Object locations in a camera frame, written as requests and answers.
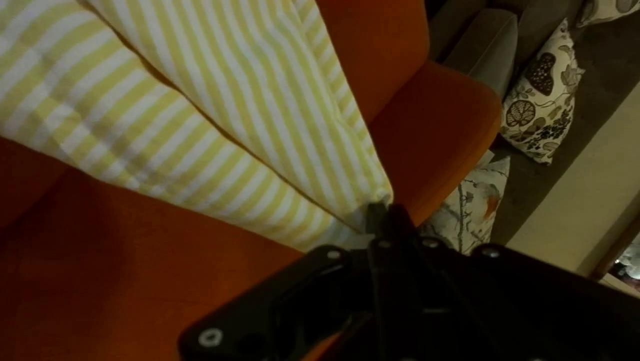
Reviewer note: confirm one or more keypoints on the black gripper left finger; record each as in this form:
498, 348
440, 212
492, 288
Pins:
313, 308

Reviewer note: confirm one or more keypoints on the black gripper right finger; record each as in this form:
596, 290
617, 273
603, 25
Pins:
506, 308

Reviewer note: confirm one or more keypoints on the yellow white striped towel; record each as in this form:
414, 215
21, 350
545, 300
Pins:
200, 100

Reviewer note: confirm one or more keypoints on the grey upholstered seat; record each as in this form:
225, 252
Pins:
480, 47

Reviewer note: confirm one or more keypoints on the colourful floral cushion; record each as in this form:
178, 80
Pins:
476, 200

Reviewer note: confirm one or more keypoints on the orange upholstered armchair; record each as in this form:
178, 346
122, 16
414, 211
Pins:
133, 288

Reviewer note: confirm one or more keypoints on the black white floral cushion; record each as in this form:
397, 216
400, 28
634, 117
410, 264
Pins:
542, 100

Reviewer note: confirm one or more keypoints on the patterned white cushion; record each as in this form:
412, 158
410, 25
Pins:
610, 10

